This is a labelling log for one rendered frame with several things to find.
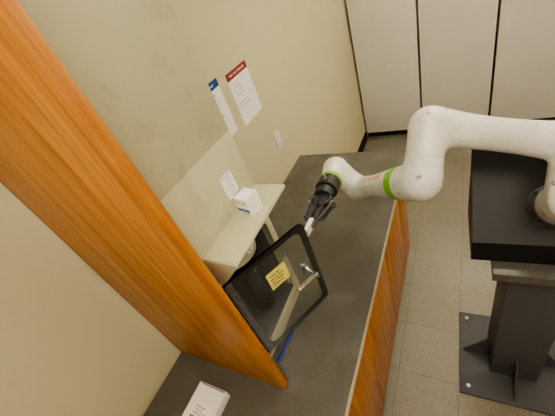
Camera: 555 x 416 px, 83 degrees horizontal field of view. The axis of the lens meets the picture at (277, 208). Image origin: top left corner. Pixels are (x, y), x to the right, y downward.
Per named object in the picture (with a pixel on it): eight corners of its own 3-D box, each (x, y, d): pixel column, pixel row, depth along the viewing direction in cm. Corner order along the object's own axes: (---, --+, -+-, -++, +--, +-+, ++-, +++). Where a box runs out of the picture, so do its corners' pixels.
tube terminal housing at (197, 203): (218, 343, 128) (92, 200, 82) (253, 278, 149) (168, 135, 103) (271, 360, 116) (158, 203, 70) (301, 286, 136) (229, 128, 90)
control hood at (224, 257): (216, 284, 88) (200, 261, 82) (264, 205, 108) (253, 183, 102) (250, 290, 82) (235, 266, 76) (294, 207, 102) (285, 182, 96)
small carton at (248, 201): (240, 213, 92) (232, 197, 88) (251, 202, 94) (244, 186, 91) (252, 217, 89) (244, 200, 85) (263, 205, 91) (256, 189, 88)
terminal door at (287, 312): (269, 350, 113) (223, 284, 89) (328, 293, 123) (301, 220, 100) (271, 352, 113) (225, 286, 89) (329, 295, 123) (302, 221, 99)
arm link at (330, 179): (343, 191, 131) (322, 191, 135) (337, 168, 124) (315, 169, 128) (339, 201, 127) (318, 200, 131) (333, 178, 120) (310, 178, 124)
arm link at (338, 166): (322, 161, 142) (337, 147, 133) (343, 177, 144) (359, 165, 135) (311, 180, 133) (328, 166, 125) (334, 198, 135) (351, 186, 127)
